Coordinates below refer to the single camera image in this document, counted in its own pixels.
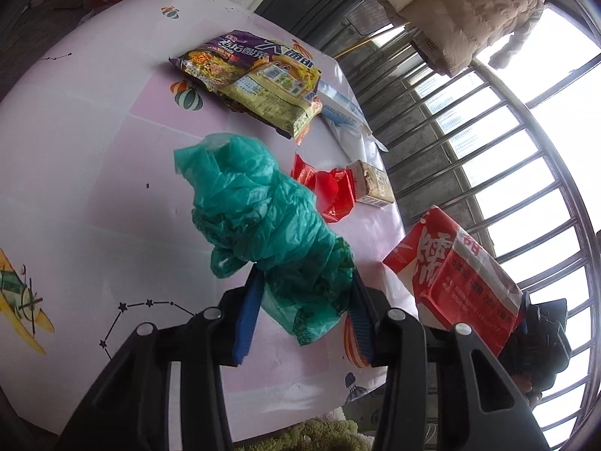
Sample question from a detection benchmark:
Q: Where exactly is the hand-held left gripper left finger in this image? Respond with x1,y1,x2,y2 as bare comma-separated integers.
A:
55,270,266,451

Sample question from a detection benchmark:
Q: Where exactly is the yellow hose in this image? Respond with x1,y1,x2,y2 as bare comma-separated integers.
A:
335,38,381,57

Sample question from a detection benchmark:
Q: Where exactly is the red snack wrapper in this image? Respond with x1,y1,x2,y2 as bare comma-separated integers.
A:
290,153,356,222

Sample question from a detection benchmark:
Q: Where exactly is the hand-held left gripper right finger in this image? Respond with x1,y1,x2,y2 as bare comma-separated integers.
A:
345,268,550,451

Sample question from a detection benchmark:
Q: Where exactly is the printed tablecloth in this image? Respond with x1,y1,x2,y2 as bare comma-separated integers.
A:
0,0,407,447

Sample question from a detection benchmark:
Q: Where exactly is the metal railing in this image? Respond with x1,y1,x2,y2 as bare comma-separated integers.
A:
329,33,601,451

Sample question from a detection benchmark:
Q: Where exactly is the beige down jacket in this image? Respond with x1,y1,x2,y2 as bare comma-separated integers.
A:
378,0,550,78

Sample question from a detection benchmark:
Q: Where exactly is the green plastic bag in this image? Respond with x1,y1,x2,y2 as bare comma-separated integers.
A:
174,132,356,346

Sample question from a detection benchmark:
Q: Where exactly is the blue white carton box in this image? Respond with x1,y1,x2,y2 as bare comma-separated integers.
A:
316,80,371,130

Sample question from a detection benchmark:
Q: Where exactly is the green white fluffy blanket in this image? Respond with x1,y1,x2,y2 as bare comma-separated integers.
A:
300,409,376,451

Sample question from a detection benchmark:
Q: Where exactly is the purple yellow noodle packet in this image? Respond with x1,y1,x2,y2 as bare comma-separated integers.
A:
168,30,325,145

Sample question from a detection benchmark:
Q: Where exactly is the red white bag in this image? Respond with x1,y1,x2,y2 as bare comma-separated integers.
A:
382,206,524,359

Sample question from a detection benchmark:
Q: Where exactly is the small tan cardboard box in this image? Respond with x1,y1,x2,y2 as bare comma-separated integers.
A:
346,160,395,206

